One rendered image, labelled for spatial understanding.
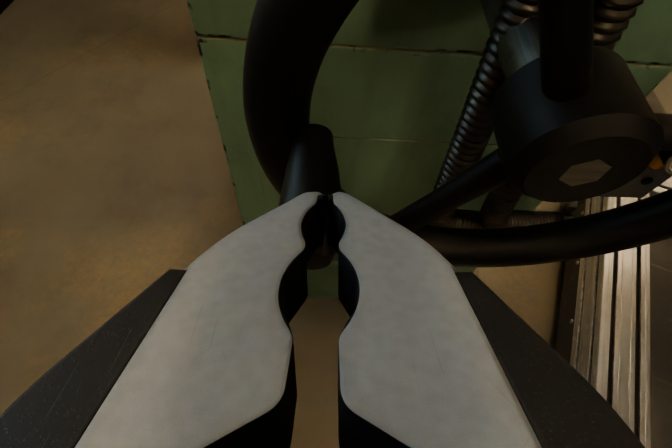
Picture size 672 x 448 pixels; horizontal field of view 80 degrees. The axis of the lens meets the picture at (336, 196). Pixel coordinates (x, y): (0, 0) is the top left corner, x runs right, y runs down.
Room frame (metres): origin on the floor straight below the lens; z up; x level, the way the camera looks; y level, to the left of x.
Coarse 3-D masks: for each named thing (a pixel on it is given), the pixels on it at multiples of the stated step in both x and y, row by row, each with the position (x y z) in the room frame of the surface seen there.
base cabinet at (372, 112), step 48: (240, 48) 0.29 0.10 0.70; (336, 48) 0.30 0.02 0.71; (384, 48) 0.31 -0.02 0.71; (240, 96) 0.29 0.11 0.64; (336, 96) 0.30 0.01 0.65; (384, 96) 0.30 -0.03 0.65; (432, 96) 0.31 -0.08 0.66; (240, 144) 0.29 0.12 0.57; (336, 144) 0.30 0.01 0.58; (384, 144) 0.30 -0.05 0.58; (432, 144) 0.31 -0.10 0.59; (240, 192) 0.28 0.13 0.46; (384, 192) 0.31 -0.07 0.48; (336, 288) 0.30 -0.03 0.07
